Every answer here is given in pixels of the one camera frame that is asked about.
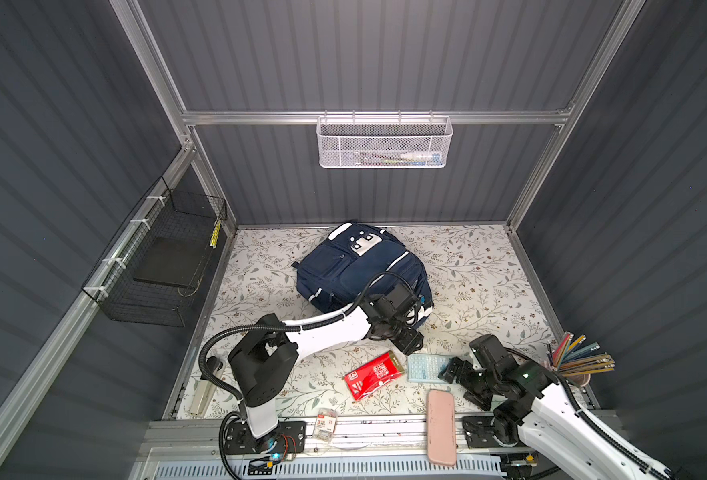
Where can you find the black wire wall basket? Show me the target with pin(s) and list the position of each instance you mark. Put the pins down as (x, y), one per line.
(157, 270)

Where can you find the beige stapler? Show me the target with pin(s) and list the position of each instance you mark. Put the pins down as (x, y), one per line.
(204, 389)

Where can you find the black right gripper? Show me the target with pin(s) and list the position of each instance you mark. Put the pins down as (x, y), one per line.
(459, 376)

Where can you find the white wire mesh basket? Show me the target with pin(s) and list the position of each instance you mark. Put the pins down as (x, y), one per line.
(376, 141)

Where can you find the red snack packet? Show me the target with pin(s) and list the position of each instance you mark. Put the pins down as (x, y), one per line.
(373, 375)

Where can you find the teal calculator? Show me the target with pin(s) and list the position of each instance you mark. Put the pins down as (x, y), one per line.
(426, 368)

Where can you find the navy blue student backpack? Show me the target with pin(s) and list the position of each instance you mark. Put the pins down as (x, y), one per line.
(338, 269)

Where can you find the white marker in basket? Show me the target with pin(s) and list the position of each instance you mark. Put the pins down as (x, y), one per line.
(424, 157)

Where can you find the pink pencil case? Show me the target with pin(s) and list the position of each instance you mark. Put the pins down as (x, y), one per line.
(441, 436)

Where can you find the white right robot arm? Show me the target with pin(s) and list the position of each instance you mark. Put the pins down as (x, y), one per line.
(533, 406)

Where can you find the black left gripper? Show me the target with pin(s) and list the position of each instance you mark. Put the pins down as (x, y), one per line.
(411, 342)

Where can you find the small clear eraser box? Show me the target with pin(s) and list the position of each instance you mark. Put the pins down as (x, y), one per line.
(325, 425)

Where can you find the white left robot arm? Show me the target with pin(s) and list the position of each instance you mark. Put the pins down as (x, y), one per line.
(264, 358)

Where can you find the pink cup with pencils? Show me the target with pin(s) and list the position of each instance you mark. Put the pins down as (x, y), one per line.
(577, 360)

